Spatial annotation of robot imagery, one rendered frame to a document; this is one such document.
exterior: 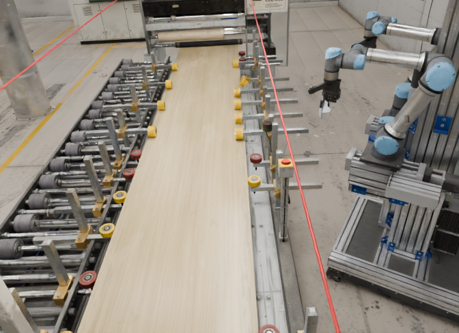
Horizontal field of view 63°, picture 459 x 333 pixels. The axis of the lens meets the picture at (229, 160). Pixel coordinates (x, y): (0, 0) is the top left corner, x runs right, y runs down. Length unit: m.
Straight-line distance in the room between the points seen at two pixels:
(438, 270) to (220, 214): 1.57
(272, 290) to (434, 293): 1.14
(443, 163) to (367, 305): 1.08
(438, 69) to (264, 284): 1.33
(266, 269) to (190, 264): 0.50
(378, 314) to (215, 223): 1.36
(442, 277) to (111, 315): 2.08
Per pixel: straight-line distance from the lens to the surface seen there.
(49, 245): 1.84
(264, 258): 2.19
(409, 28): 2.58
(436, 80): 1.95
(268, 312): 1.98
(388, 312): 2.86
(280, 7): 4.67
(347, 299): 2.85
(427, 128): 2.39
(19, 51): 5.70
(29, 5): 12.47
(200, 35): 4.75
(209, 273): 1.77
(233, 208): 2.07
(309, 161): 2.53
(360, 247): 2.91
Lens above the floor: 2.26
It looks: 34 degrees down
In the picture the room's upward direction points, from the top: 4 degrees counter-clockwise
